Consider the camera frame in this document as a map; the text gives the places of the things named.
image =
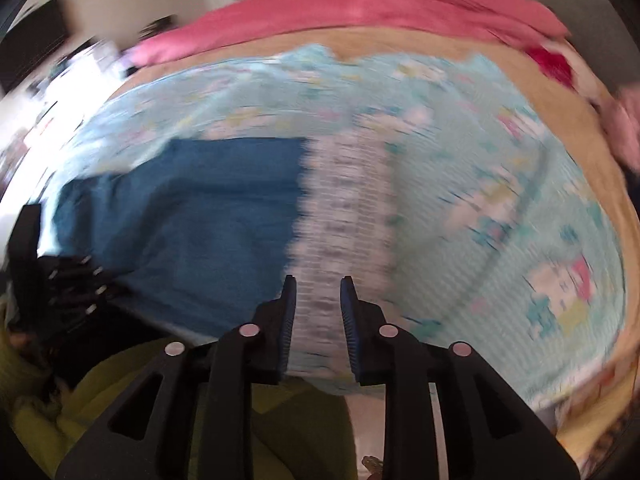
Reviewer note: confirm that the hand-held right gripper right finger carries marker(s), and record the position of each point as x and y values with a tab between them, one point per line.
349	330

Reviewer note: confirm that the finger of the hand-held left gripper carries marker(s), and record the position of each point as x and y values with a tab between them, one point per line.
75	300
70	267

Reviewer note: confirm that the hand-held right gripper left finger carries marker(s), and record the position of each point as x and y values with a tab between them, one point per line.
288	330

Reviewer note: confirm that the blue denim pants lace cuffs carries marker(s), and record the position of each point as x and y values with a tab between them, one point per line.
200	220

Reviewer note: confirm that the person's yellow-green clothing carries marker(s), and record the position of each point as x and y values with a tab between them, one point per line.
105	380

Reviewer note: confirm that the light blue cartoon printed blanket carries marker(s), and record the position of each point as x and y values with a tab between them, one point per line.
475	185

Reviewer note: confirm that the pink duvet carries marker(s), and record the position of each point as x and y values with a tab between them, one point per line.
350	5

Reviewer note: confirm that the red and white cloth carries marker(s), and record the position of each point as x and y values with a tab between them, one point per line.
552	62

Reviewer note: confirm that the black wall television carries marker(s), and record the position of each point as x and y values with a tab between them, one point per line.
35	45

